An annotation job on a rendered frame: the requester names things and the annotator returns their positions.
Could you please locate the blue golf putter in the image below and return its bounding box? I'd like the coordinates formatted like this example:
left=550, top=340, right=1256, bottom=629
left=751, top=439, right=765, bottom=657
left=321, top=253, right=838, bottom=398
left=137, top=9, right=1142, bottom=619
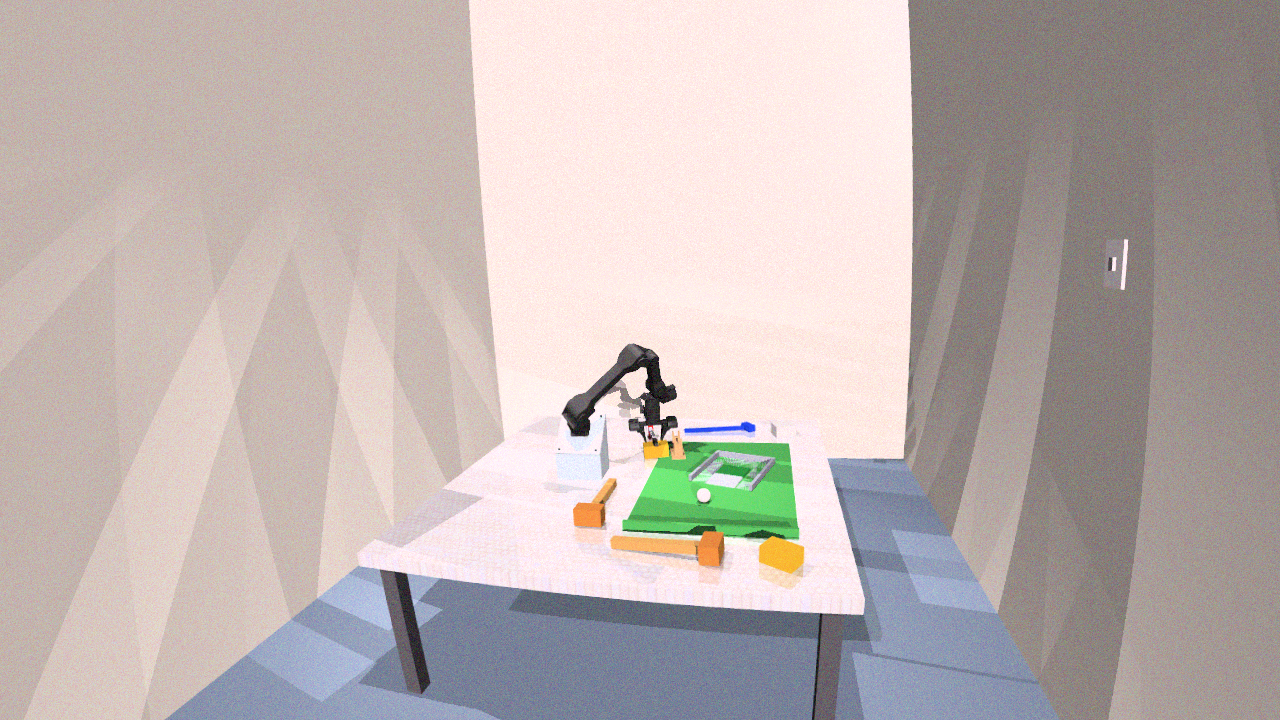
left=685, top=421, right=756, bottom=433

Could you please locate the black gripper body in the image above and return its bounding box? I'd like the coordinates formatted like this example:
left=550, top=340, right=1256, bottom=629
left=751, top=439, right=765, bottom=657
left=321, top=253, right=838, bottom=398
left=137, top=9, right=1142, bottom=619
left=628, top=407, right=678, bottom=432

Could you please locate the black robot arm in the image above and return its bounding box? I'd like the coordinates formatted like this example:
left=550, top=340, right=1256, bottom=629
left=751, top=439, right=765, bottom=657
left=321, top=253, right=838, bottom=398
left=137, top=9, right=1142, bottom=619
left=561, top=343, right=677, bottom=437

